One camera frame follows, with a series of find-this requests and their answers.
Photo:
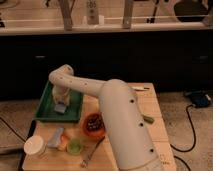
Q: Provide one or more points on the metal fork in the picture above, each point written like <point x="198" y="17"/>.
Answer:
<point x="89" y="156"/>

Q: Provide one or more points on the white pen on table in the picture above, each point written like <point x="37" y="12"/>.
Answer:
<point x="140" y="88"/>

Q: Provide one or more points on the white power strip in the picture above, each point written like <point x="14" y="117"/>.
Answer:
<point x="92" y="12"/>

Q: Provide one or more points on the small orange object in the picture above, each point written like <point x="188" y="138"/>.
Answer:
<point x="64" y="141"/>

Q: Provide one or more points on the white cup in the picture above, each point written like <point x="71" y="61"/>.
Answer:
<point x="34" y="146"/>

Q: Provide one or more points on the orange bowl with dark contents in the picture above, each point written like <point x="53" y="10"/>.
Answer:
<point x="93" y="126"/>

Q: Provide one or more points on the green object behind arm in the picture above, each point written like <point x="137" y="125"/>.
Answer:
<point x="148" y="119"/>

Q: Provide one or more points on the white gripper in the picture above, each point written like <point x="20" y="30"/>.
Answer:
<point x="60" y="95"/>

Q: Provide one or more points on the small green cup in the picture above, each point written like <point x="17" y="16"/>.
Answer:
<point x="74" y="147"/>

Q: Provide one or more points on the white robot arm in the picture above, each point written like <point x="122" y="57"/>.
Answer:
<point x="131" y="143"/>

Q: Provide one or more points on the blue black device on floor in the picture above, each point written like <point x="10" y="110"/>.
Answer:
<point x="199" y="99"/>

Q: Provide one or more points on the green plastic tray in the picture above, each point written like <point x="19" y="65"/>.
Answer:
<point x="46" y="113"/>

